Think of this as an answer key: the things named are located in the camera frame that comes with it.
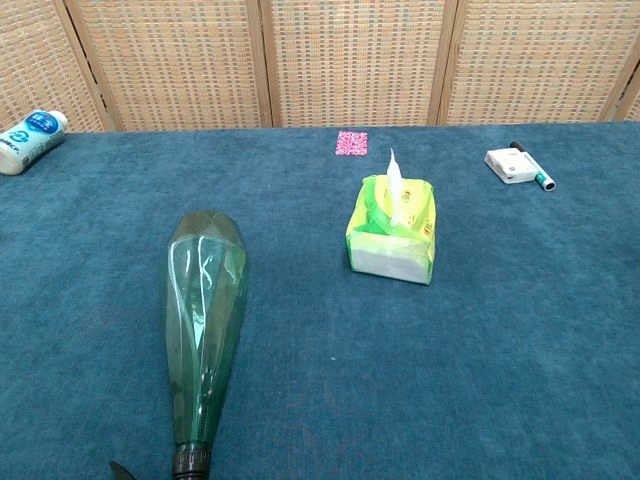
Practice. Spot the green yellow tissue pack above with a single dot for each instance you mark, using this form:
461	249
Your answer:
395	245

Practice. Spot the blue table cloth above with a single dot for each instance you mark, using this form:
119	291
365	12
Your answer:
320	320

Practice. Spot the small pink sponge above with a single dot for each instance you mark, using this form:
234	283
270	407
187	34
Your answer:
352	143

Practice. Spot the green plastic bottle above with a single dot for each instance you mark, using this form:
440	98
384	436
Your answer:
200	300

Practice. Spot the woven folding screen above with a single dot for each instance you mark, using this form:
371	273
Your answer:
320	60

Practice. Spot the white small box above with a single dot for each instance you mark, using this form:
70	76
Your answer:
511	165

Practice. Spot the green white marker pen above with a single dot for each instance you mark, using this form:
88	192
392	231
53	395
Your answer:
541	179

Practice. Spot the white blue label bottle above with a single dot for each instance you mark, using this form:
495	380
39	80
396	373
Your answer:
30	142

